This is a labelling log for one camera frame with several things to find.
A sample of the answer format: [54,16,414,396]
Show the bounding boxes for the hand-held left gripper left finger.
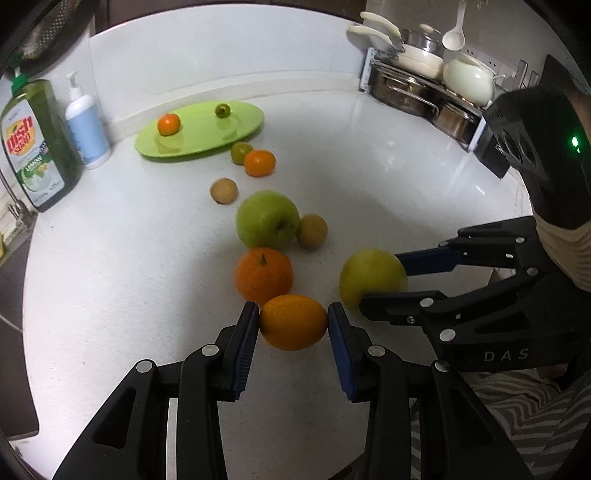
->
[52,301,260,480]

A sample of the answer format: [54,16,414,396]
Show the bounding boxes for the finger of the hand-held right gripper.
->
[396,217,539,276]
[359,267,542,332]

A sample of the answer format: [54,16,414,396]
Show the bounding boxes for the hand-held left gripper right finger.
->
[327,302,546,480]

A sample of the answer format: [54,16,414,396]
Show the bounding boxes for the yellow-green apple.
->
[339,248,409,311]

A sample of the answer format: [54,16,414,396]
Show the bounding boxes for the smooth large orange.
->
[259,294,328,352]

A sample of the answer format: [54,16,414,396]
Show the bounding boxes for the large orange with stem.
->
[235,247,294,306]

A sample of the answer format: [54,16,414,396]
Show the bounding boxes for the small brown round fruit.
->
[210,178,239,205]
[295,213,328,251]

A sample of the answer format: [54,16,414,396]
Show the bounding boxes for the large green apple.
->
[236,191,301,250]

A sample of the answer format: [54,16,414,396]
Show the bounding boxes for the green plate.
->
[134,100,265,161]

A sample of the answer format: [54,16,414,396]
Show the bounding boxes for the person's right forearm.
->
[536,216,591,297]

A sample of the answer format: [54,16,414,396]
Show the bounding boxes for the black box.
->
[471,117,514,179]

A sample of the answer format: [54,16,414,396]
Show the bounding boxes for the small steel pot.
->
[431,99,483,140]

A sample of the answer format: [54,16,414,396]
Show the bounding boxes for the cream ceramic pot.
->
[443,53,506,107]

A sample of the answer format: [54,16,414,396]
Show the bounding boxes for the white ladle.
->
[442,0,467,51]

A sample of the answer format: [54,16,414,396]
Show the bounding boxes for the white frying pan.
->
[348,25,445,80]

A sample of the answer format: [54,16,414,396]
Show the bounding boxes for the wide steel pot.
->
[372,67,440,117]

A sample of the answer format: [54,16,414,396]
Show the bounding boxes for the striped clothing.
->
[411,369,591,480]

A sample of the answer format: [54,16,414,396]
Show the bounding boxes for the metal pot rack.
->
[359,46,490,151]

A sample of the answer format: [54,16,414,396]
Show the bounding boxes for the dark sink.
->
[0,258,40,439]

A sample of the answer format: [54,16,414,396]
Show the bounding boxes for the metal faucet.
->
[0,168,37,241]

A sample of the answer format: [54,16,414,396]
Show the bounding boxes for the white and blue pump bottle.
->
[65,71,112,169]

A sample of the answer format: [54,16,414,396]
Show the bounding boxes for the green dish soap bottle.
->
[0,68,84,213]

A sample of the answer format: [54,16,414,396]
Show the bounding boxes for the white wall outlets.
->
[462,44,541,88]

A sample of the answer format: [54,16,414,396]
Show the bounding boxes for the steel saucepan with cream handle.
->
[360,11,446,54]

